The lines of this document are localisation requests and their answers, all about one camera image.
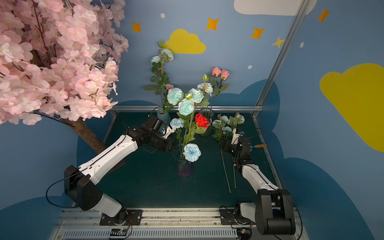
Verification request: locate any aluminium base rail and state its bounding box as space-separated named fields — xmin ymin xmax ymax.
xmin=50 ymin=207 xmax=309 ymax=240

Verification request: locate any red and coral rose stem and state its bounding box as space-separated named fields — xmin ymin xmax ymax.
xmin=195 ymin=114 xmax=210 ymax=135

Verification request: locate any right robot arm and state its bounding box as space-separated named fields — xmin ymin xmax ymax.
xmin=221 ymin=140 xmax=296 ymax=235

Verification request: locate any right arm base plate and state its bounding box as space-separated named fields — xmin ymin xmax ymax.
xmin=219 ymin=208 xmax=253 ymax=226

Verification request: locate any pink rose stem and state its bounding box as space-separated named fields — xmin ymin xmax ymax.
xmin=209 ymin=67 xmax=230 ymax=108

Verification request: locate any purple ribbed glass vase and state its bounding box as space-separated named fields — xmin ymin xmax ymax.
xmin=173 ymin=145 xmax=194 ymax=177

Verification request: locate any light blue ceramic vase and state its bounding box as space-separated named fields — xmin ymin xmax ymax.
xmin=157 ymin=107 xmax=171 ymax=125

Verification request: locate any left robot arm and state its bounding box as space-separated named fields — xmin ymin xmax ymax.
xmin=64 ymin=116 xmax=176 ymax=219

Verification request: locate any clear ribbed glass vase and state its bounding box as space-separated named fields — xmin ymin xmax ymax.
xmin=200 ymin=108 xmax=214 ymax=138

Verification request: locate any aluminium frame corner post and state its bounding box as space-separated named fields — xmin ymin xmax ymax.
xmin=252 ymin=0 xmax=311 ymax=120

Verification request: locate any white flower stem blue vase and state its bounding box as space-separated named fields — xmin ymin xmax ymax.
xmin=144 ymin=41 xmax=174 ymax=114

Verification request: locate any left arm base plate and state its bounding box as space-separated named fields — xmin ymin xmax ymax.
xmin=100 ymin=209 xmax=143 ymax=226

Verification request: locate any pink cherry blossom tree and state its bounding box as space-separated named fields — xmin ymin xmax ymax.
xmin=1 ymin=1 xmax=129 ymax=153

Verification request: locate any blue rose stem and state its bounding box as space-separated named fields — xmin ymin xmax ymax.
xmin=229 ymin=112 xmax=245 ymax=141

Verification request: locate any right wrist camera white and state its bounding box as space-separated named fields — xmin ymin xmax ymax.
xmin=231 ymin=128 xmax=244 ymax=145

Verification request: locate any blue carnation stem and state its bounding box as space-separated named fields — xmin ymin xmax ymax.
xmin=183 ymin=143 xmax=202 ymax=163
xmin=213 ymin=114 xmax=232 ymax=194
xmin=170 ymin=118 xmax=184 ymax=144

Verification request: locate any aluminium frame back bar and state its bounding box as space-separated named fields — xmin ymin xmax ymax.
xmin=112 ymin=104 xmax=263 ymax=112

